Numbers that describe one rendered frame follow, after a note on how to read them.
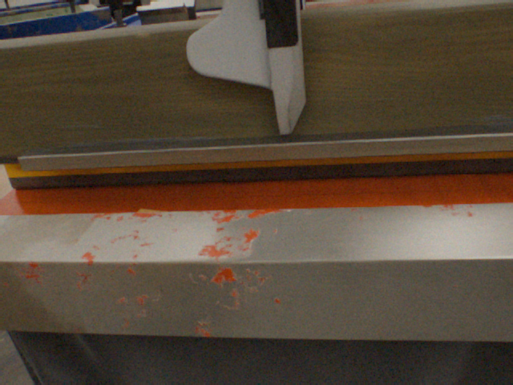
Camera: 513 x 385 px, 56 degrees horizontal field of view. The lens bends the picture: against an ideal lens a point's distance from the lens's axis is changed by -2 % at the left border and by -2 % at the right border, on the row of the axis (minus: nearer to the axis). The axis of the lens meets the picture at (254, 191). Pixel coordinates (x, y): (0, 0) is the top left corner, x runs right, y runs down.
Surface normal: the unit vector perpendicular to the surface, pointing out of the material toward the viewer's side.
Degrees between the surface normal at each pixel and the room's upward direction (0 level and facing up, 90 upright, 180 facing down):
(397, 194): 0
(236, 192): 0
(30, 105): 90
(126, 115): 90
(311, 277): 90
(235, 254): 0
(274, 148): 90
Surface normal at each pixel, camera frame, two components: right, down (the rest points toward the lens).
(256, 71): -0.15, 0.38
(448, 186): -0.11, -0.89
